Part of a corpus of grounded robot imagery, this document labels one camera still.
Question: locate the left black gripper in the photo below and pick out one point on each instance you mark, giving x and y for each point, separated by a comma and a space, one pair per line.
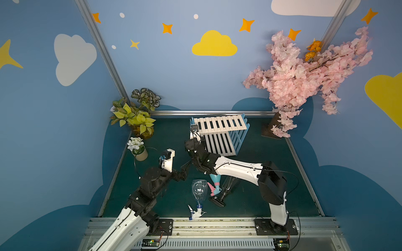
177, 173

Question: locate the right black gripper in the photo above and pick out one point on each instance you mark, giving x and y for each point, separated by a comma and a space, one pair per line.
192, 144

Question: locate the clear spray bottle blue trigger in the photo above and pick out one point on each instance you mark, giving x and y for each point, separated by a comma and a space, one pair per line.
199, 190

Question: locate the blue white slatted shelf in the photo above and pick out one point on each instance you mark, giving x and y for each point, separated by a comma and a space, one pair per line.
223, 135

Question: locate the teal pink spray bottle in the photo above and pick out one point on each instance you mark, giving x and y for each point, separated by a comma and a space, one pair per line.
215, 184

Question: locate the dark transparent spray bottle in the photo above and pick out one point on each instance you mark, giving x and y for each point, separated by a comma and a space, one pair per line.
230, 184

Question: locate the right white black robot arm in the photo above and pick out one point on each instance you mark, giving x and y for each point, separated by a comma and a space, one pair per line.
272, 184

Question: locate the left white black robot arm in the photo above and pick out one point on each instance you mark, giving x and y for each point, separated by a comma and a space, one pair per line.
136, 219

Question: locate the white flower small pot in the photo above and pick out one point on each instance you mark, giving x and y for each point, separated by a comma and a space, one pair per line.
137, 148

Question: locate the yellow green leafy potted plant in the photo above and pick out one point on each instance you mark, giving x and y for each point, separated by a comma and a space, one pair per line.
136, 115

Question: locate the left green circuit board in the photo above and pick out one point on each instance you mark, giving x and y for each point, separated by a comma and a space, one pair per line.
150, 243

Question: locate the green circuit board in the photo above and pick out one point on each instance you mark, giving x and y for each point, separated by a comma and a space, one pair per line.
150, 243
281, 244

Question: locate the pink cherry blossom tree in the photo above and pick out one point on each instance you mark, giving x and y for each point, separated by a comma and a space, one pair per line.
290, 80

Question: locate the right green circuit board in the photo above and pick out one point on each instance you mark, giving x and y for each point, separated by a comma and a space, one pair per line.
281, 244

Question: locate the orange artificial flower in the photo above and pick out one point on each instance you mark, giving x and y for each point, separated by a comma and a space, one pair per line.
313, 51

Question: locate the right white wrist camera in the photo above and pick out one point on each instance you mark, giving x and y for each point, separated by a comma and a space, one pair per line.
194, 132

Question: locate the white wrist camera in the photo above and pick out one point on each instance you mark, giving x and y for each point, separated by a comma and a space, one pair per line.
194, 132
166, 160

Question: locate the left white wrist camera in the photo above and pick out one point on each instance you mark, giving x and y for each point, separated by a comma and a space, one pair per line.
166, 160

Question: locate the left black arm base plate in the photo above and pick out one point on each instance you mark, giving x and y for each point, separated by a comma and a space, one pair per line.
160, 226

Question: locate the aluminium front rail frame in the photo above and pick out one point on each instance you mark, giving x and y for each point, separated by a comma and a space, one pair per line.
239, 234

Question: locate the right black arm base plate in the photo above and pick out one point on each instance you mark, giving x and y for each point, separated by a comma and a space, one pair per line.
267, 227

